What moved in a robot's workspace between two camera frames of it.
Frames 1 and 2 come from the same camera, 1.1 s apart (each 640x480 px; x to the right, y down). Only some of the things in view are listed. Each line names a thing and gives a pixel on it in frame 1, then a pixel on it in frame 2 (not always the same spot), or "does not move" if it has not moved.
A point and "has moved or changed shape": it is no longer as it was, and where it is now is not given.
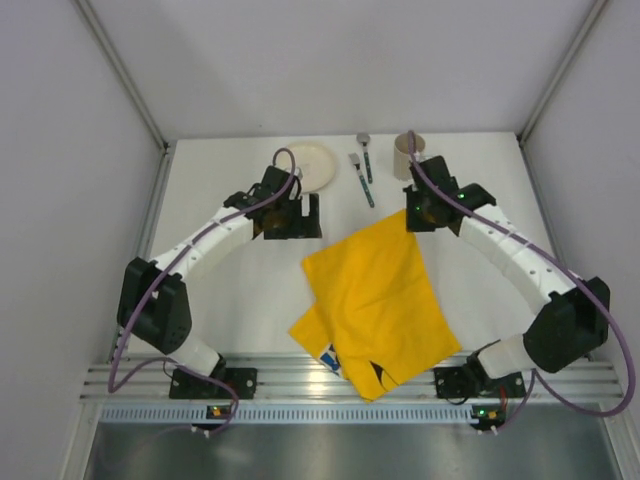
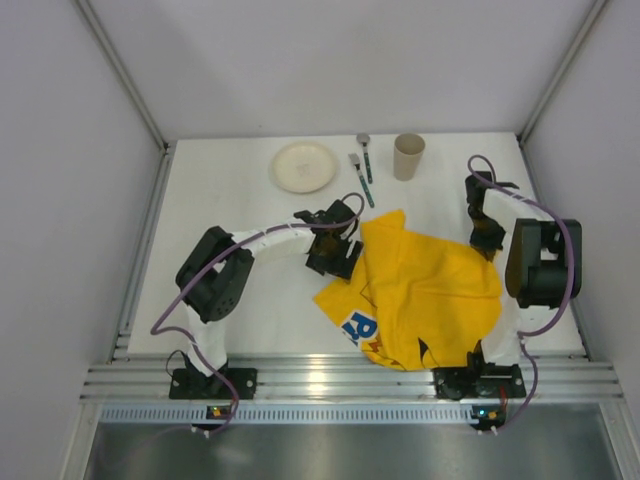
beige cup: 402,168 does not move
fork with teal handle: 355,158 does not move
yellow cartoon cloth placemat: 376,321 has moved or changed shape
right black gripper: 417,221 → 486,239
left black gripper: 298,230 → 342,261
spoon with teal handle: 364,138 does not move
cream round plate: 314,161 does not move
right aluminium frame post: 524,131 does not move
